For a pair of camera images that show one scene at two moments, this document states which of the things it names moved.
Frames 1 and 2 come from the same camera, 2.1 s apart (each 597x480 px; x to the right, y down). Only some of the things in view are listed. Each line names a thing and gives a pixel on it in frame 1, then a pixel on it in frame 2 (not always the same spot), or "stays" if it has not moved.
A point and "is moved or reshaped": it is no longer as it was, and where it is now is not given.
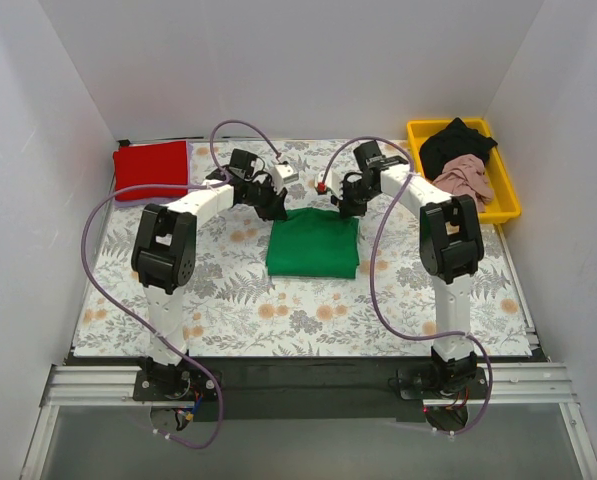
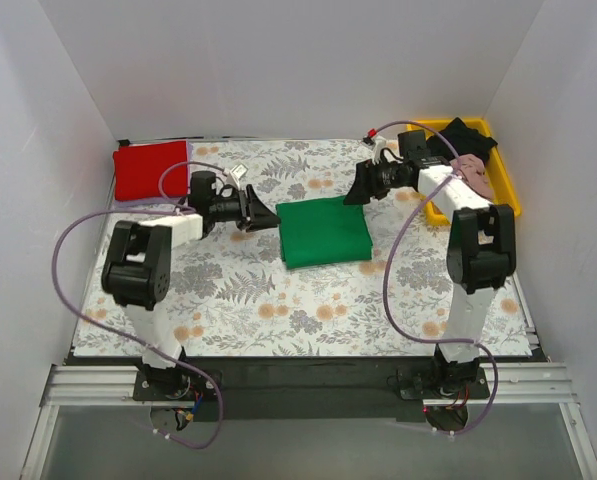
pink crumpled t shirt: (466, 174) stays
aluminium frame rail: (506, 385) stays
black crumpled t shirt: (457, 138) stays
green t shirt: (314, 242) is moved or reshaped
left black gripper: (267, 198) to (249, 208)
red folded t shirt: (164, 163) stays
